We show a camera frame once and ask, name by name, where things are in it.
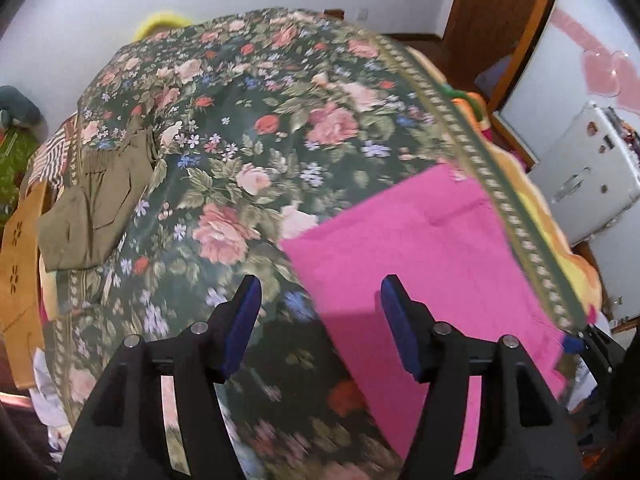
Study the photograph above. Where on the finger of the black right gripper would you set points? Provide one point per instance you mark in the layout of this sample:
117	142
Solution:
599	360

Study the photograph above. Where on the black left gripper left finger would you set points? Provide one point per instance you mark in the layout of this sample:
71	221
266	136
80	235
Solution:
120	432

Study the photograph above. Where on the pink pants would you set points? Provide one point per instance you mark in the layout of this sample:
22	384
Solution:
441	236

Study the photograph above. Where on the white mini fridge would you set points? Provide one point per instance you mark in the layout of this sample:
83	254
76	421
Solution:
590	175

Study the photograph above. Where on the olive green folded pants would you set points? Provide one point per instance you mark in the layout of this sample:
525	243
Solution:
85	224

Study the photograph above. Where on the orange wooden headboard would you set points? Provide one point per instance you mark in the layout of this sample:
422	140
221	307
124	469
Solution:
20	288

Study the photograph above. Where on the striped red white cloth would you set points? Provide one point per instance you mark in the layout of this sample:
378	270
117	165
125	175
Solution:
52	152

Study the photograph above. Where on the green patterned bag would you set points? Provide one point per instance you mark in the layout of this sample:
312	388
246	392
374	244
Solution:
17	147

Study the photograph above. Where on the floral dark green bedspread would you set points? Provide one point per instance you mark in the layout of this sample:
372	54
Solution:
269	123

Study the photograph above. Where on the grey plush toy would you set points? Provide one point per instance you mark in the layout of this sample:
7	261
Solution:
17	110

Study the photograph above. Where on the brown wooden door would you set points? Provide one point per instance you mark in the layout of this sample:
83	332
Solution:
480	33

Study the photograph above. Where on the yellow pillow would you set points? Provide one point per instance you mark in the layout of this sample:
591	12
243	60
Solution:
160	22

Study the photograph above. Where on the pink heart wall decoration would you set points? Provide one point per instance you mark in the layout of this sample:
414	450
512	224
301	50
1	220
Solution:
609	74

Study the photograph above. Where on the white wall socket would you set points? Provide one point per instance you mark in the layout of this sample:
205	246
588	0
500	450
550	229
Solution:
362	14

